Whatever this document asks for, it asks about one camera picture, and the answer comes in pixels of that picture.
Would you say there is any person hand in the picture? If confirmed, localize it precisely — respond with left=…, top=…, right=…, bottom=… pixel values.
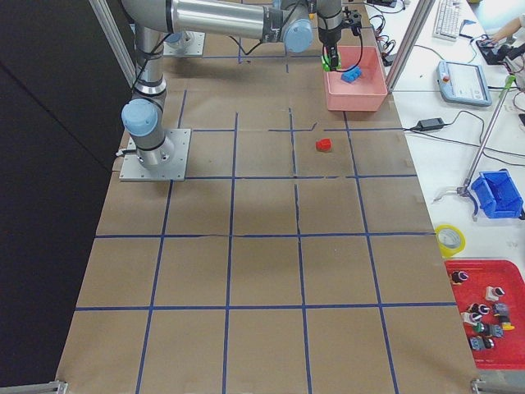
left=490, top=14, right=524, bottom=44

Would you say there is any red toy block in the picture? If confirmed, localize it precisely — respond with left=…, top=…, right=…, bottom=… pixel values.
left=315, top=138, right=332, bottom=153

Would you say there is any white keyboard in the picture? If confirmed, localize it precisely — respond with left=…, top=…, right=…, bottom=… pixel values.
left=432, top=0, right=462, bottom=42

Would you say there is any blue storage bin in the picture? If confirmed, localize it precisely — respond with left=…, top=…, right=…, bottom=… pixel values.
left=471, top=169, right=524, bottom=220

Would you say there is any aluminium frame post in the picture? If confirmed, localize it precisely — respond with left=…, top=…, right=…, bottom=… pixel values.
left=386, top=0, right=435, bottom=92

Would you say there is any blue toy block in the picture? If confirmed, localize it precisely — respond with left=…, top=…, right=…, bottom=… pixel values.
left=340, top=66, right=362, bottom=84

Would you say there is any red parts tray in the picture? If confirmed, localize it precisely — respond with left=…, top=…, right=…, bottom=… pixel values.
left=445, top=259, right=524, bottom=369

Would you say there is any yellow tape roll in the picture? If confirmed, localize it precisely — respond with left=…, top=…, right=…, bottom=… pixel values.
left=436, top=224, right=466, bottom=259

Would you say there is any reacher grabber tool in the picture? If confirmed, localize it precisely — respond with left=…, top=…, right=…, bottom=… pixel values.
left=433, top=74, right=516, bottom=222

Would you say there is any green toy block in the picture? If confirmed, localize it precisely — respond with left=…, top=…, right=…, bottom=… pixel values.
left=321, top=46, right=341, bottom=72

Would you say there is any teach pendant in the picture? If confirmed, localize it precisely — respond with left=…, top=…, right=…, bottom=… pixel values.
left=436, top=60, right=492, bottom=107

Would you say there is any pink plastic box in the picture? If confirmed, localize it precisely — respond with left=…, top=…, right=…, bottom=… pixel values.
left=323, top=46, right=388, bottom=112

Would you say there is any black laptop adapter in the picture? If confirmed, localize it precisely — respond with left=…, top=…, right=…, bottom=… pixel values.
left=414, top=117, right=445, bottom=132

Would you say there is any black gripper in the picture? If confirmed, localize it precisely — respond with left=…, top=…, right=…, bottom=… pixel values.
left=317, top=6, right=362, bottom=70

